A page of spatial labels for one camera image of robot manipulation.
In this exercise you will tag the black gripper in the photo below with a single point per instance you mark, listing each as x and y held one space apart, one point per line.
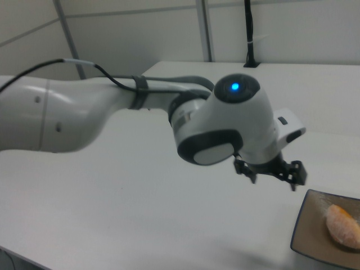
265 168

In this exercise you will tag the orange bread roll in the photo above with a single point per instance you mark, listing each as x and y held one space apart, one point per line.
344 226

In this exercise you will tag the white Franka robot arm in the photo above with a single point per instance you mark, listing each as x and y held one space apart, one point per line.
84 118

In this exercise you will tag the brown square ceramic plate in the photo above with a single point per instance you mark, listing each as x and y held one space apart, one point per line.
312 225

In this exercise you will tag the black pole with base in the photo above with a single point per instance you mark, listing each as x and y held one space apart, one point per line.
250 33

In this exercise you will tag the grey partition frame post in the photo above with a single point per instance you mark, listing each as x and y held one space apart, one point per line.
69 39
204 31

